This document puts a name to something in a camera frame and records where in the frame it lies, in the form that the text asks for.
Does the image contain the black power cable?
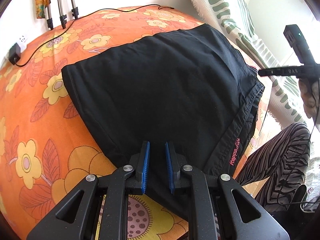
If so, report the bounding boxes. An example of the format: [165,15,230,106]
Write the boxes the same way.
[15,4,175,67]

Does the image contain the white power strip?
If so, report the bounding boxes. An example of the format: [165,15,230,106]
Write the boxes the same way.
[19,34,29,52]

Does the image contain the orange floral bed sheet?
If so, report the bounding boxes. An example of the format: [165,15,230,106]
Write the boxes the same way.
[0,5,275,240]

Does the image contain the green striped white blanket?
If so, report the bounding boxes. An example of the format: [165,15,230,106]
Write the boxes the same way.
[188,0,320,125]

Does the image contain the silver camera tripod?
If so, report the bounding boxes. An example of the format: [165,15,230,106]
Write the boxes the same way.
[45,0,80,29]

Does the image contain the black power adapter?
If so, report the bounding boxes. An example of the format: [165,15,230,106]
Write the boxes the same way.
[8,42,22,65]

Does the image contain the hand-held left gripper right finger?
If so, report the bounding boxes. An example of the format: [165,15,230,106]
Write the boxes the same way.
[164,141,290,240]

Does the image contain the person's zebra striped leg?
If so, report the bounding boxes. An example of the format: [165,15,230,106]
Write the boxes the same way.
[235,122,312,207]

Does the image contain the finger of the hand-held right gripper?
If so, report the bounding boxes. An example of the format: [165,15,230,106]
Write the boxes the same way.
[257,64,305,78]

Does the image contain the person's right hand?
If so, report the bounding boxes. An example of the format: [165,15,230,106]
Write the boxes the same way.
[299,76,320,118]

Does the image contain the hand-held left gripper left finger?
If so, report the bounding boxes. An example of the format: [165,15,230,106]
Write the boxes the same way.
[26,141,151,240]

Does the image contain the black pants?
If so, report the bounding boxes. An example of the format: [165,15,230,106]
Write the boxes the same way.
[61,23,265,220]

